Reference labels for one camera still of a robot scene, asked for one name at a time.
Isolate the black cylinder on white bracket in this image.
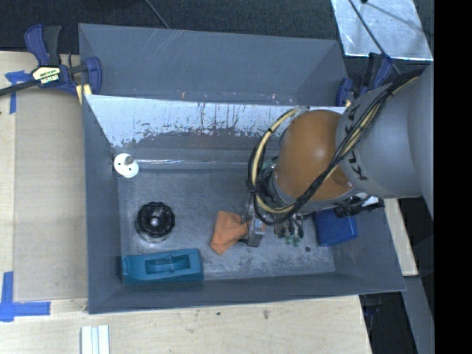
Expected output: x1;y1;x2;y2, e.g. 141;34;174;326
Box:
333;193;386;219

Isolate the orange cloth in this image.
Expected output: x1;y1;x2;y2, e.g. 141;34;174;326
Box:
209;210;249;257

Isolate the grey metal bin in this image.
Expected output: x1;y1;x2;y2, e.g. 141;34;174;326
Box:
77;23;407;315

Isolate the teal plastic case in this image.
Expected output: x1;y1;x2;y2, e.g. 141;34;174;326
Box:
118;248;205;285

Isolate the white round knob with stem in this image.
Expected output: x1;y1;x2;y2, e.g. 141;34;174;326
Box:
113;152;140;179

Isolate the blue sponge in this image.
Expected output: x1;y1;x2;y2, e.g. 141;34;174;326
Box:
313;208;359;248

